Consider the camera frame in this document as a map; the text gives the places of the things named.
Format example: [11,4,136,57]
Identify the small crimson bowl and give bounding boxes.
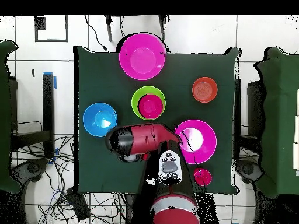
[138,93,164,120]

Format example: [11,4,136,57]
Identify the blue bowl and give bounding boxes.
[82,102,118,138]

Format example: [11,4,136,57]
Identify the large pink bowl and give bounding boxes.
[119,33,166,81]
[174,119,217,165]

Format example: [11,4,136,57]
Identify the green bowl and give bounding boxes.
[131,85,166,121]

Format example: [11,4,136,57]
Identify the orange bowl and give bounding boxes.
[192,76,218,103]

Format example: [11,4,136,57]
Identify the crimson cup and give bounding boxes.
[193,167,213,187]

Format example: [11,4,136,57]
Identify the black power brick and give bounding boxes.
[66,188,91,221]

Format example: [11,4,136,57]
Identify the dark green table cloth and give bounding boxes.
[73,45,241,195]

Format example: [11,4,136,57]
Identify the black stand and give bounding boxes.
[234,78,242,162]
[10,73,55,159]

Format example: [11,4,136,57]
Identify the blue tape piece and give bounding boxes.
[43,71,58,90]

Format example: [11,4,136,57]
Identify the black tripod leg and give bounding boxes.
[104,15,113,43]
[158,15,170,41]

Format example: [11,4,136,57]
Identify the neighbouring green covered table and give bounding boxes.
[0,40,22,194]
[254,46,299,199]

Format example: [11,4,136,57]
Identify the tangle of cables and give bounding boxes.
[11,135,127,224]

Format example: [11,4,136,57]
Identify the black cable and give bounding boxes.
[84,15,109,52]

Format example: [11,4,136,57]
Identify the black square floor frame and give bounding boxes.
[34,15,69,43]

